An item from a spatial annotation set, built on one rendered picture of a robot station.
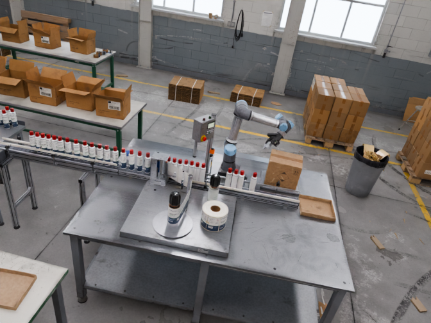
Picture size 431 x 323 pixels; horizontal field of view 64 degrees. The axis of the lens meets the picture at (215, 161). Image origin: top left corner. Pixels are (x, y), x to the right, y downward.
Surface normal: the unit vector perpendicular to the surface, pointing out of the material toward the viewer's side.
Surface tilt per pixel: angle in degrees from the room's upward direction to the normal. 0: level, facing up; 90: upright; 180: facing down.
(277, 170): 90
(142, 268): 0
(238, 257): 0
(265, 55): 90
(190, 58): 90
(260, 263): 0
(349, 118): 89
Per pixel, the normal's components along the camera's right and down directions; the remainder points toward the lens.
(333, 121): -0.19, 0.53
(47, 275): 0.13, -0.84
